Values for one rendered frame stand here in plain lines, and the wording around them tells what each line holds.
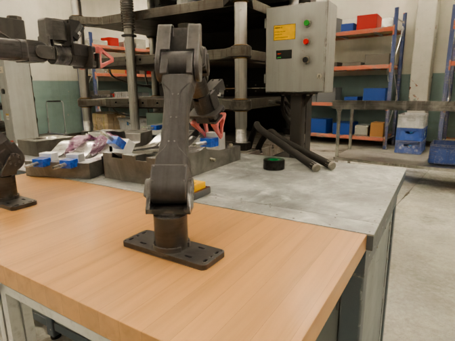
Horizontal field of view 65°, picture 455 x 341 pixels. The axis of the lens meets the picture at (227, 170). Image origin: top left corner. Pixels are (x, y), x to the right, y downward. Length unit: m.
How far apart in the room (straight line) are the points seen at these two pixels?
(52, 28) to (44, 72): 7.72
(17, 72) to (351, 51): 5.79
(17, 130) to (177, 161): 4.77
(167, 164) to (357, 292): 0.53
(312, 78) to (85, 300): 1.43
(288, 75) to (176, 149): 1.20
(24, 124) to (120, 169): 4.23
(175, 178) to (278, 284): 0.25
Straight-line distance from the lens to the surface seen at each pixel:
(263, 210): 0.90
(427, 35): 7.23
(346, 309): 0.96
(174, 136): 0.69
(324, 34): 1.77
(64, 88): 9.12
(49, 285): 0.66
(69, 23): 1.25
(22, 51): 1.14
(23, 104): 5.41
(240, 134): 1.79
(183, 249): 0.68
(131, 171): 1.20
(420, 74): 7.20
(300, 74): 1.79
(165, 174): 0.66
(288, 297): 0.56
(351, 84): 7.79
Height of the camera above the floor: 1.10
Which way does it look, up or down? 13 degrees down
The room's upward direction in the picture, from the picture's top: 1 degrees counter-clockwise
